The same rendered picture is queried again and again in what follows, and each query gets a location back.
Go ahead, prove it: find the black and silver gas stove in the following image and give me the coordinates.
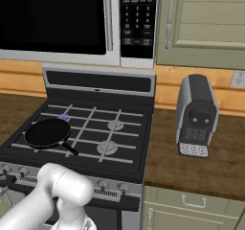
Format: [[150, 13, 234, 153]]
[[0, 63, 158, 230]]

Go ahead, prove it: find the blue burner flame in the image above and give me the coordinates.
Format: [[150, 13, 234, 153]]
[[57, 112, 71, 123]]

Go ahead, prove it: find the silver stove knob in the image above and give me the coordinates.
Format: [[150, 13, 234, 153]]
[[117, 181, 130, 195], [97, 178, 110, 192], [0, 164, 11, 177], [17, 166, 32, 179]]

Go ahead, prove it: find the grey and black coffee machine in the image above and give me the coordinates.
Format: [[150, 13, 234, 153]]
[[175, 73, 220, 159]]

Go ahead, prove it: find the black frying pan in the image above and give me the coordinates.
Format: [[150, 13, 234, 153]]
[[23, 117, 80, 157]]

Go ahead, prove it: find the silver and black microwave oven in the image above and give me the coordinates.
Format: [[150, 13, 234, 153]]
[[0, 0, 160, 70]]

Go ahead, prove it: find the olive drawer front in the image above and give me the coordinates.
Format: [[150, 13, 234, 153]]
[[143, 185, 245, 219]]

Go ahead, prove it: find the oven door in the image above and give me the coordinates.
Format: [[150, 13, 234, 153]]
[[83, 206, 142, 230]]

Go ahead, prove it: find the microwave door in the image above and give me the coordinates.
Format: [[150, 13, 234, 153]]
[[0, 0, 122, 66]]

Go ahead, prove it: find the olive base cupboard door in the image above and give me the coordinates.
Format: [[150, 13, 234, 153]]
[[141, 202, 238, 230]]

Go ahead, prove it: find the silver microwave door handle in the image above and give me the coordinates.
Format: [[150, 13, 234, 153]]
[[103, 0, 115, 53]]

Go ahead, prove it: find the silver wall cupboard handle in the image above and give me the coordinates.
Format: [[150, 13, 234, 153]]
[[163, 0, 177, 53]]

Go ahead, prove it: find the silver base cupboard handle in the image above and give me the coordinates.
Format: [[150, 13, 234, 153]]
[[145, 207, 155, 230]]

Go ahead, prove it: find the white wall socket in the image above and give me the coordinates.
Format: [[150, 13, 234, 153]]
[[230, 69, 245, 90]]

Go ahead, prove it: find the silver drawer handle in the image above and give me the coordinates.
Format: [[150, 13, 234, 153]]
[[180, 194, 208, 209]]

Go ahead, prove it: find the olive wall cupboard door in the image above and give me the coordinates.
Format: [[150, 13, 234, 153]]
[[154, 0, 245, 71]]

